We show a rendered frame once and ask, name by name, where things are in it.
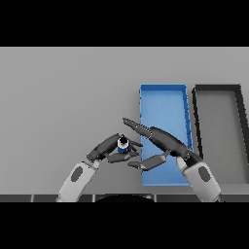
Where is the blue pipe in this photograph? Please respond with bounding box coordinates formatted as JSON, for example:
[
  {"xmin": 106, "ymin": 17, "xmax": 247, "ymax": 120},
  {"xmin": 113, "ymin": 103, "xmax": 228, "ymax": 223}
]
[{"xmin": 116, "ymin": 136, "xmax": 130, "ymax": 154}]

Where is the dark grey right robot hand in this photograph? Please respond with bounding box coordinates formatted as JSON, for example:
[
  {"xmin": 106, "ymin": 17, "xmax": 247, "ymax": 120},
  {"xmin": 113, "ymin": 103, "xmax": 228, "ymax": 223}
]
[{"xmin": 122, "ymin": 118, "xmax": 204, "ymax": 172}]

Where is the blue bin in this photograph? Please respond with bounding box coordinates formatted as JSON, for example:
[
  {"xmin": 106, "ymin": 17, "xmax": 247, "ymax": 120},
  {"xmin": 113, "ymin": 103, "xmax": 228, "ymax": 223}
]
[{"xmin": 139, "ymin": 84, "xmax": 195, "ymax": 187}]

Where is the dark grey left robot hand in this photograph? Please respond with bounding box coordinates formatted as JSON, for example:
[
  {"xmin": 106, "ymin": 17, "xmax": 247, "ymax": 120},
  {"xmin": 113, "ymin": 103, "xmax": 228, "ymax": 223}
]
[{"xmin": 86, "ymin": 132, "xmax": 144, "ymax": 164}]

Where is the dark grey bin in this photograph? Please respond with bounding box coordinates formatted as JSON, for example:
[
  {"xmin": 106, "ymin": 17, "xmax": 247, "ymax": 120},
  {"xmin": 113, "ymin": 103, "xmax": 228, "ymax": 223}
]
[{"xmin": 192, "ymin": 84, "xmax": 249, "ymax": 185}]

